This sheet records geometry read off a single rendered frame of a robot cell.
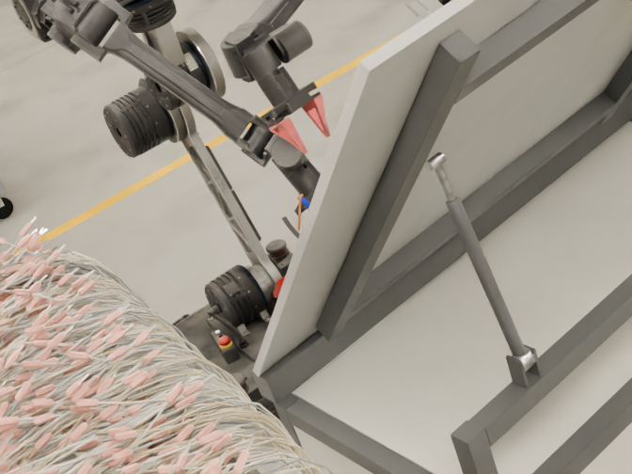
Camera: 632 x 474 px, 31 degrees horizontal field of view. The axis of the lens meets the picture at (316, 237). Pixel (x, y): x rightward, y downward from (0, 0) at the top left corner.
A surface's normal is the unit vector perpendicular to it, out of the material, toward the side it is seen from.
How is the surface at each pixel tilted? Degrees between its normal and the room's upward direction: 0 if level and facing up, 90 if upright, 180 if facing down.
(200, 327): 0
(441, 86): 90
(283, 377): 90
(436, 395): 0
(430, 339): 0
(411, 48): 130
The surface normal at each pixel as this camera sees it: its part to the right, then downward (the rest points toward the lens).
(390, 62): 0.66, 0.71
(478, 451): 0.62, 0.24
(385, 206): -0.73, 0.54
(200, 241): -0.29, -0.81
